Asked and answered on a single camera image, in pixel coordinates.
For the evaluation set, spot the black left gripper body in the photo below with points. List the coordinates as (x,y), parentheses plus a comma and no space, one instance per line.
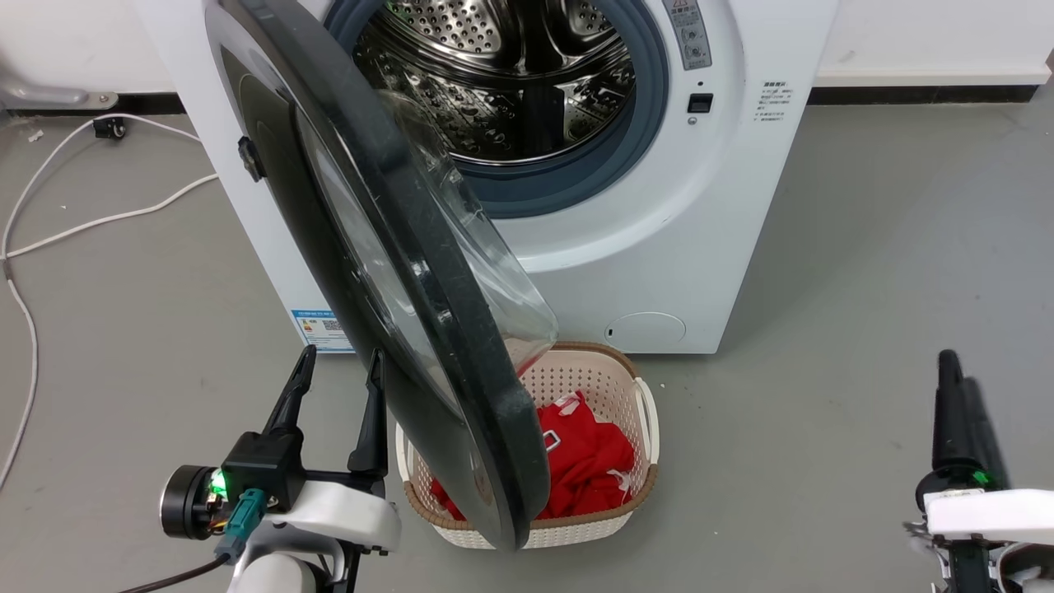
(262,465)

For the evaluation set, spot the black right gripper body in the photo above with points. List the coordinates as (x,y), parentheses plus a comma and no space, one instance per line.
(955,487)

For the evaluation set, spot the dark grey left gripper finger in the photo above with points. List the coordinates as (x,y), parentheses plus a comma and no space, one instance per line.
(373,420)
(290,399)

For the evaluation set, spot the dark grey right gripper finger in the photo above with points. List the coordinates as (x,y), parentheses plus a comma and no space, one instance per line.
(984,436)
(951,412)

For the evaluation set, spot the black round washer door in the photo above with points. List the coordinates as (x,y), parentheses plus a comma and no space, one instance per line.
(428,272)

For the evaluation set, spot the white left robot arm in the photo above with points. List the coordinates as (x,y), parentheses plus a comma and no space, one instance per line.
(276,576)

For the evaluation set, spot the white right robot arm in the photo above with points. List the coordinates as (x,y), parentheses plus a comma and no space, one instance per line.
(1021,575)

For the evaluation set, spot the grey rubber door gasket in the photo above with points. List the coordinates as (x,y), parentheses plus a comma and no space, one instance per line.
(576,194)

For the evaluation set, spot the white front-load washing machine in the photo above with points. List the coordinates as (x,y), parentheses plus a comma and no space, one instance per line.
(659,247)

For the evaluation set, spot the blue energy label sticker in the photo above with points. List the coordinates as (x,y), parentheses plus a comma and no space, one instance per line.
(321,331)

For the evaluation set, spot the red clothing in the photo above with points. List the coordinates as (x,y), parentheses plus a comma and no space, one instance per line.
(586,461)

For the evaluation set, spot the cream plastic laundry basket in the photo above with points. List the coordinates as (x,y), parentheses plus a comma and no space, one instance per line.
(611,385)

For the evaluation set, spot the round white filter cover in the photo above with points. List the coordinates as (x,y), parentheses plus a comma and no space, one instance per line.
(646,331)

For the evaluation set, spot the stainless steel washer drum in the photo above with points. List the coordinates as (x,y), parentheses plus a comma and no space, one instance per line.
(510,82)

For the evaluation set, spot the grey warning label sticker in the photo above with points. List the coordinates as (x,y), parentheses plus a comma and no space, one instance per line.
(688,33)

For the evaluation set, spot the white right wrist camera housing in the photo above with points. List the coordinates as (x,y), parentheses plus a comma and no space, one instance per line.
(1000,515)

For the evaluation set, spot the grey metal floor bracket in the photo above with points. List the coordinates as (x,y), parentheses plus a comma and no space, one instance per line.
(41,92)

